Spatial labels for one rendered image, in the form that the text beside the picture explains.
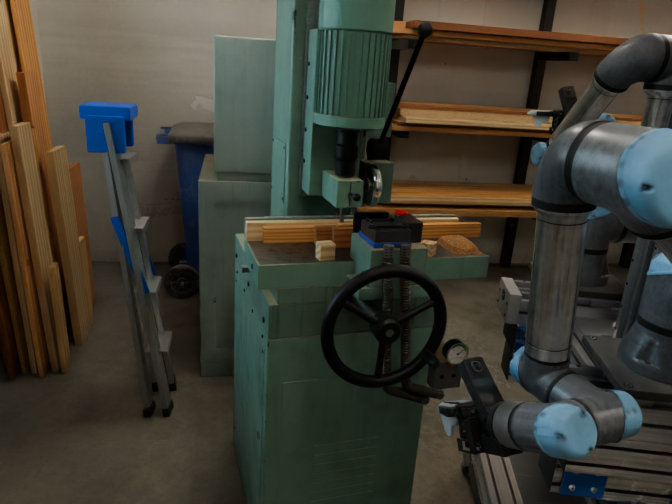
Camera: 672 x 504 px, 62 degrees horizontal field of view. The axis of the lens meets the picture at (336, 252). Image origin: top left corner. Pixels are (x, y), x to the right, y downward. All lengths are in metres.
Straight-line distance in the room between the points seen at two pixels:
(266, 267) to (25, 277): 1.44
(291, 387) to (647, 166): 0.97
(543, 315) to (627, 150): 0.32
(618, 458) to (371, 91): 0.93
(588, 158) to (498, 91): 3.26
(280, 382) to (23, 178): 1.44
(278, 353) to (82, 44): 2.73
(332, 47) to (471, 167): 2.81
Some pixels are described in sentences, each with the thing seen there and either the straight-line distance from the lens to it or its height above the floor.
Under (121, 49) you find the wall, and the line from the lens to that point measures 3.72.
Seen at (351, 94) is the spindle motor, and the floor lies 1.28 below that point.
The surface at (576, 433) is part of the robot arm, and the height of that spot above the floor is 0.87.
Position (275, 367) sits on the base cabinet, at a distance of 1.40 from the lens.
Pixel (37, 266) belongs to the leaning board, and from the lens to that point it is 2.57.
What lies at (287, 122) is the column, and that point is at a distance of 1.59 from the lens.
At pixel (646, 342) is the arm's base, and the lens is 1.23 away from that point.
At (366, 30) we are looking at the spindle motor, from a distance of 1.34.
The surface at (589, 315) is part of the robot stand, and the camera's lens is 1.70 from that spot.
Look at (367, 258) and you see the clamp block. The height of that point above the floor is 0.94.
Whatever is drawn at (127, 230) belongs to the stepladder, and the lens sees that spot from 2.07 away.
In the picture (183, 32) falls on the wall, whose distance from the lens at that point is 3.68.
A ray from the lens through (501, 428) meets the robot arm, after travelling 0.97.
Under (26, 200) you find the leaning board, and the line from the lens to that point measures 2.50.
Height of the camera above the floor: 1.34
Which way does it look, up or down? 18 degrees down
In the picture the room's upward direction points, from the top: 4 degrees clockwise
